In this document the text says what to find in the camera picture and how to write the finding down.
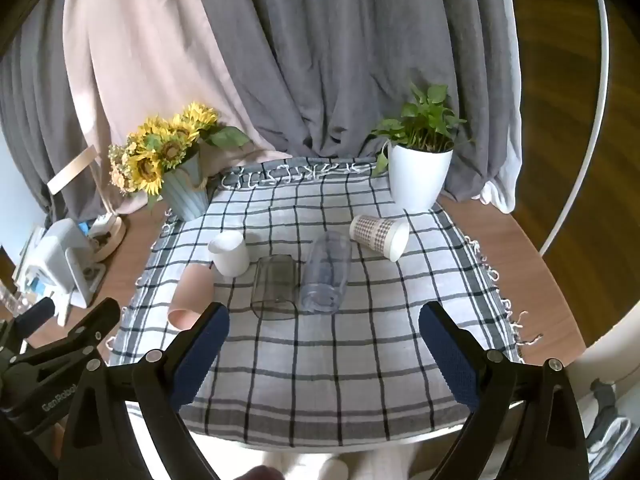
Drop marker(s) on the grey curtain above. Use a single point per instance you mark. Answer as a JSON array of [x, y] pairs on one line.
[[340, 50]]

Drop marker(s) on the pink curtain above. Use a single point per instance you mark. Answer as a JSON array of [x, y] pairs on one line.
[[150, 60]]

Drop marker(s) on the artificial sunflower bouquet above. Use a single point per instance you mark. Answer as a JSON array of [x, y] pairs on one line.
[[160, 145]]

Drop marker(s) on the white desktop appliance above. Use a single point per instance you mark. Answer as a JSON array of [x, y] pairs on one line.
[[60, 260]]

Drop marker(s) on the clear plastic cup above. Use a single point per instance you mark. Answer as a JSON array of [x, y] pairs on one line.
[[325, 275]]

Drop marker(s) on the green leafy plant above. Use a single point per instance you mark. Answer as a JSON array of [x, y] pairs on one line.
[[425, 120]]

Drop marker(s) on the pink cup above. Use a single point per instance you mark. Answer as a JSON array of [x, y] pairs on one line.
[[192, 295]]

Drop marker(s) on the white cup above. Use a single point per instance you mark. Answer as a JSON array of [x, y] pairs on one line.
[[231, 257]]

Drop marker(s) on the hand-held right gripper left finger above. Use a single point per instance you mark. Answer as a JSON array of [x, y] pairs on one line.
[[200, 355]]

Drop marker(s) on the white plant pot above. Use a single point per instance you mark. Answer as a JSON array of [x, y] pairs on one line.
[[417, 175]]

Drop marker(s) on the white curved hoop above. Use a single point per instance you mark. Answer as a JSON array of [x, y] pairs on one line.
[[595, 110]]

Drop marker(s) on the person's legs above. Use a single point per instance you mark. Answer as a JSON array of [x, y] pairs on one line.
[[350, 465]]

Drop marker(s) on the smoked transparent cup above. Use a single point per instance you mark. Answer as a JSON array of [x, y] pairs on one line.
[[274, 287]]

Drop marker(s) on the blue ribbed vase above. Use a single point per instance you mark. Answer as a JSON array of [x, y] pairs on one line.
[[187, 190]]

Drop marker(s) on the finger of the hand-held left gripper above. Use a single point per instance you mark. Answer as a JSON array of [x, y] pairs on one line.
[[85, 330], [32, 316]]

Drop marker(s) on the checked grey white cloth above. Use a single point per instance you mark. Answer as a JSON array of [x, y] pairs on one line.
[[320, 360]]

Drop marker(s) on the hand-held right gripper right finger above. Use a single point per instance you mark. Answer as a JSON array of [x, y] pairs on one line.
[[450, 355]]

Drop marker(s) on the patterned paper cup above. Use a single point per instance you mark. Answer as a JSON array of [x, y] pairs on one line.
[[377, 235]]

